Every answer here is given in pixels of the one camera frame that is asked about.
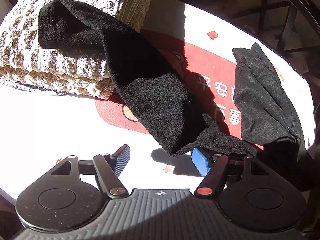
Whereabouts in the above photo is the black fleece garment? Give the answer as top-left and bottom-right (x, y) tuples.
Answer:
(38, 0), (258, 157)

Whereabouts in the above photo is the black thin garment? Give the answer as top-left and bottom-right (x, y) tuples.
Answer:
(233, 43), (317, 191)

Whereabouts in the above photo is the red white printed mat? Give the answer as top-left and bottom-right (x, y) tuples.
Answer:
(94, 3), (316, 178)

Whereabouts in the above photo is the brown white knit sweater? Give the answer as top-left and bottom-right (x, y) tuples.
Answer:
(1, 0), (151, 99)

